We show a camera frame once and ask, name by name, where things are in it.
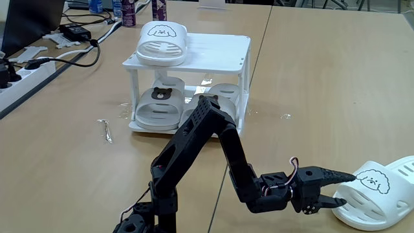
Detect white dog slipper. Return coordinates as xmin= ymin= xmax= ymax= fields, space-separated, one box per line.
xmin=135 ymin=21 xmax=188 ymax=67
xmin=331 ymin=155 xmax=414 ymax=232

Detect purple drink can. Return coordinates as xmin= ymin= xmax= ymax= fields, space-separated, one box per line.
xmin=121 ymin=0 xmax=136 ymax=27
xmin=151 ymin=0 xmax=168 ymax=22

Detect black power adapter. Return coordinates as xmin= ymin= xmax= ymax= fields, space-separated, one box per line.
xmin=59 ymin=23 xmax=93 ymax=42

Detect black laptop screen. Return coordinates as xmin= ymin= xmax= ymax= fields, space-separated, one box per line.
xmin=0 ymin=0 xmax=65 ymax=59

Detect grey bear slipper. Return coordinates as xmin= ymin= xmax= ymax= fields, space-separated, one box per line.
xmin=179 ymin=83 xmax=241 ymax=130
xmin=135 ymin=76 xmax=186 ymax=131

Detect black cable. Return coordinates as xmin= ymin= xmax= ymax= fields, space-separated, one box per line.
xmin=61 ymin=8 xmax=114 ymax=27

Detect blue bottle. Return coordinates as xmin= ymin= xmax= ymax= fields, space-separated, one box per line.
xmin=111 ymin=0 xmax=123 ymax=17
xmin=87 ymin=0 xmax=104 ymax=14

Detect black chair legs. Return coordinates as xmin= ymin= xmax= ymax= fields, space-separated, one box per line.
xmin=274 ymin=0 xmax=402 ymax=14

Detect white paper sheet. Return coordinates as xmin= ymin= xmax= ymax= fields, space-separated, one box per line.
xmin=197 ymin=0 xmax=227 ymax=10

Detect white two-shelf shoe rack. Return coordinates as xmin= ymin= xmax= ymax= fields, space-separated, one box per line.
xmin=122 ymin=31 xmax=252 ymax=139

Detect white power strip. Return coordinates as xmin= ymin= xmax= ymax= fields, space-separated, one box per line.
xmin=0 ymin=60 xmax=58 ymax=113

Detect black plug with cable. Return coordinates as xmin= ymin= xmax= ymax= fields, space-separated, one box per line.
xmin=24 ymin=38 xmax=102 ymax=71

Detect black power plug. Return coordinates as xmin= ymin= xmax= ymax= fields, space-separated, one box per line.
xmin=0 ymin=60 xmax=22 ymax=90

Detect white plastic part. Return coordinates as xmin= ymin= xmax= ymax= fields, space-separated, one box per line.
xmin=8 ymin=45 xmax=49 ymax=64
xmin=41 ymin=32 xmax=82 ymax=49

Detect white cable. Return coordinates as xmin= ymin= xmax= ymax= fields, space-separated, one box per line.
xmin=48 ymin=19 xmax=124 ymax=61

